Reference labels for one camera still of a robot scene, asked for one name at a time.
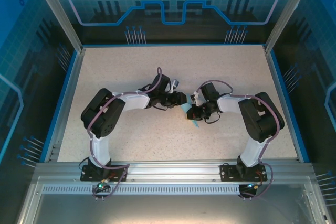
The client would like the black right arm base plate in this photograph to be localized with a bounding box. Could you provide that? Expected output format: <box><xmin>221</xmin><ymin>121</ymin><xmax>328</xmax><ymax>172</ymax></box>
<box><xmin>219</xmin><ymin>163</ymin><xmax>269</xmax><ymax>182</ymax></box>

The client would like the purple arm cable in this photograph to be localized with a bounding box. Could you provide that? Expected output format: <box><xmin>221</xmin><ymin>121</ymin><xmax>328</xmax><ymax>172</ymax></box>
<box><xmin>87</xmin><ymin>67</ymin><xmax>163</xmax><ymax>201</ymax></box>
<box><xmin>196</xmin><ymin>80</ymin><xmax>280</xmax><ymax>201</ymax></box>

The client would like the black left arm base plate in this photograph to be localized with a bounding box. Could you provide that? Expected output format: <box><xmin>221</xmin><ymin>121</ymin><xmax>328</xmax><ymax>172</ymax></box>
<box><xmin>80</xmin><ymin>164</ymin><xmax>129</xmax><ymax>182</ymax></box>

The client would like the cable connector with green light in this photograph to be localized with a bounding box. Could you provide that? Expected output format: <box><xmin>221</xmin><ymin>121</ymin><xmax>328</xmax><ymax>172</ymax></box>
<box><xmin>92</xmin><ymin>178</ymin><xmax>111</xmax><ymax>192</ymax></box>
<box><xmin>239</xmin><ymin>182</ymin><xmax>263</xmax><ymax>198</ymax></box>

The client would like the thin black right gripper cable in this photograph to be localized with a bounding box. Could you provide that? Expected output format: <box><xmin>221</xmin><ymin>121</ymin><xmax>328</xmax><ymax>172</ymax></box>
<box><xmin>204</xmin><ymin>112</ymin><xmax>221</xmax><ymax>124</ymax></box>

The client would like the slotted aluminium cable duct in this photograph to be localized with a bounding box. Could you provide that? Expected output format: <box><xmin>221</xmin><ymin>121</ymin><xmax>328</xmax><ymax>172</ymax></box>
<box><xmin>41</xmin><ymin>185</ymin><xmax>313</xmax><ymax>196</ymax></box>

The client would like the blue printed grid panel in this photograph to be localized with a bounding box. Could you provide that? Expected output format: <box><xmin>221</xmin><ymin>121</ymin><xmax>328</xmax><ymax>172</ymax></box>
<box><xmin>270</xmin><ymin>0</ymin><xmax>336</xmax><ymax>224</ymax></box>
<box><xmin>0</xmin><ymin>0</ymin><xmax>79</xmax><ymax>224</ymax></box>

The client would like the aluminium mounting rail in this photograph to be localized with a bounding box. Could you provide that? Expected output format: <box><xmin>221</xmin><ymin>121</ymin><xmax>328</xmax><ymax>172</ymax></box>
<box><xmin>34</xmin><ymin>158</ymin><xmax>316</xmax><ymax>183</ymax></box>

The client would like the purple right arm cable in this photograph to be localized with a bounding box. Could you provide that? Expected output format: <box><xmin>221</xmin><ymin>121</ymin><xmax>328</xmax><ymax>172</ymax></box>
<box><xmin>196</xmin><ymin>80</ymin><xmax>280</xmax><ymax>201</ymax></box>

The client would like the aluminium side rail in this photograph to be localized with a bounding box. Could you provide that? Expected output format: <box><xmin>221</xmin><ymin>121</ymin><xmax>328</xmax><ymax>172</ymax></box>
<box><xmin>44</xmin><ymin>48</ymin><xmax>86</xmax><ymax>163</ymax></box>

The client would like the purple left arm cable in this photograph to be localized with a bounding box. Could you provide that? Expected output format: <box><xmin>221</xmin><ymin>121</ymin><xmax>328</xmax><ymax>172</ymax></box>
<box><xmin>87</xmin><ymin>67</ymin><xmax>163</xmax><ymax>201</ymax></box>

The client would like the aluminium frame post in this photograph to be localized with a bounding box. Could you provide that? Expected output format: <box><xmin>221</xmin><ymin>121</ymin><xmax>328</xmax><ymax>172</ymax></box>
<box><xmin>29</xmin><ymin>0</ymin><xmax>86</xmax><ymax>53</ymax></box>
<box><xmin>264</xmin><ymin>0</ymin><xmax>317</xmax><ymax>53</ymax></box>

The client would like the light blue paper sheet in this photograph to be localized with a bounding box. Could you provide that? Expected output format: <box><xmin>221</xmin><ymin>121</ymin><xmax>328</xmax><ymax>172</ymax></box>
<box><xmin>180</xmin><ymin>103</ymin><xmax>202</xmax><ymax>130</ymax></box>

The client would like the blue table edge border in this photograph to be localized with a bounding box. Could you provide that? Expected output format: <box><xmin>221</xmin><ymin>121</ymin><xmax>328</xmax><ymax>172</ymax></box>
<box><xmin>39</xmin><ymin>42</ymin><xmax>312</xmax><ymax>164</ymax></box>

